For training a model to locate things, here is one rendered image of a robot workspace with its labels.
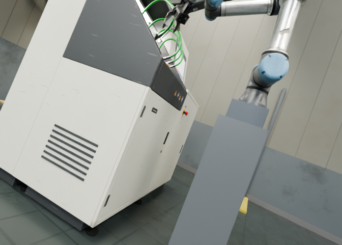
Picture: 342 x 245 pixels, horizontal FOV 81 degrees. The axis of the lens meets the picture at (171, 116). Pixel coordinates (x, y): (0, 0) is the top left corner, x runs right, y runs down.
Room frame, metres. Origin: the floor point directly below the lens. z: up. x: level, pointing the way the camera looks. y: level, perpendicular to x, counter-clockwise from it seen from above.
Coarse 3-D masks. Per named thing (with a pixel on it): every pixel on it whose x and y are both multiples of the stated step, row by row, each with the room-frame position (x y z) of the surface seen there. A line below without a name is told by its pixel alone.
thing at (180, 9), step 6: (186, 0) 1.04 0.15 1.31; (180, 6) 1.09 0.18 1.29; (186, 6) 1.04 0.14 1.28; (192, 6) 1.05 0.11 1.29; (174, 12) 1.11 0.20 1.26; (180, 12) 1.06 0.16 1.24; (186, 12) 1.07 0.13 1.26; (174, 18) 1.10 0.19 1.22; (180, 18) 1.09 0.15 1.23; (186, 18) 1.10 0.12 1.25
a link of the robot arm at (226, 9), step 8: (248, 0) 1.05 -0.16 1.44; (256, 0) 1.04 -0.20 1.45; (264, 0) 1.03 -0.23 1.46; (272, 0) 1.01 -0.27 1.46; (224, 8) 1.06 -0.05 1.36; (232, 8) 1.06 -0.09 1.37; (240, 8) 1.05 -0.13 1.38; (248, 8) 1.05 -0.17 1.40; (256, 8) 1.04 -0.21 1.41; (264, 8) 1.04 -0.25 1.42; (272, 8) 1.10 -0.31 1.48; (208, 16) 1.12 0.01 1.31; (216, 16) 1.11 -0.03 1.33; (224, 16) 1.11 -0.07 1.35
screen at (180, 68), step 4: (176, 44) 1.85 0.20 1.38; (176, 48) 1.87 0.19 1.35; (176, 56) 1.89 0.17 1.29; (184, 56) 2.20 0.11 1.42; (180, 60) 2.05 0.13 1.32; (184, 60) 2.22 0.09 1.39; (180, 64) 2.07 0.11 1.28; (184, 64) 2.24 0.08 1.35; (176, 68) 1.94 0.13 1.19; (180, 68) 2.09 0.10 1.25; (184, 68) 2.26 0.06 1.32; (180, 72) 2.11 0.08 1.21; (180, 76) 2.13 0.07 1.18
